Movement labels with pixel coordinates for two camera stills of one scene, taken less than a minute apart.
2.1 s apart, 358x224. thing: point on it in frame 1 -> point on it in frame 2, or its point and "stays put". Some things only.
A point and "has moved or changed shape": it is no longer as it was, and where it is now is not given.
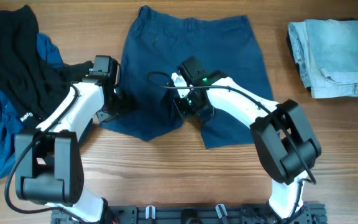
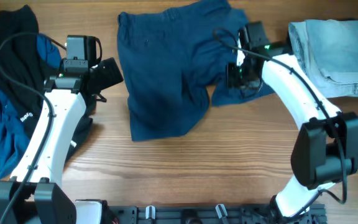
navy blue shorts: (156, 42) has moved or changed shape
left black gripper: (110, 111) -> (105, 76)
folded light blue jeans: (335, 57) stays put
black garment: (30, 85) stays put
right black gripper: (188, 109) -> (237, 76)
